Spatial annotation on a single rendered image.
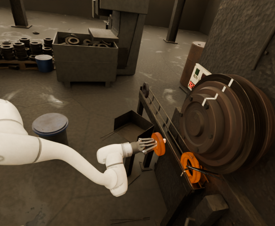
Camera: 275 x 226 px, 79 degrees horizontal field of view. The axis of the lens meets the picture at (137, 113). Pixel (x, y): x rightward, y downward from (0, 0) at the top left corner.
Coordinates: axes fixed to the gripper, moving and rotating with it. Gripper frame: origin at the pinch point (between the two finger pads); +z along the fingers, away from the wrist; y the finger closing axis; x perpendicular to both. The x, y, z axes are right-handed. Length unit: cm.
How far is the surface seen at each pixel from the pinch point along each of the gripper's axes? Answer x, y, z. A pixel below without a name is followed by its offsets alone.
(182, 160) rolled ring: -8.0, 12.6, 11.1
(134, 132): -18.7, -31.3, -9.2
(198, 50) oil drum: -22, -215, 172
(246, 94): 50, 29, 18
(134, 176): -78, -26, -12
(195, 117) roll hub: 34.5, 18.8, 6.5
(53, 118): -24, -80, -80
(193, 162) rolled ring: 1.5, 21.2, 11.6
